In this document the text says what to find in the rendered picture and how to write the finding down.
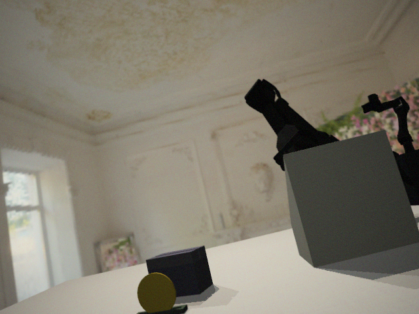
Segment gold coin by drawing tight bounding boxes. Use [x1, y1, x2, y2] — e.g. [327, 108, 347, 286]
[137, 273, 177, 313]

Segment dark green slotted holder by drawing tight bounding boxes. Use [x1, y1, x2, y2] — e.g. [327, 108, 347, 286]
[136, 305, 188, 314]

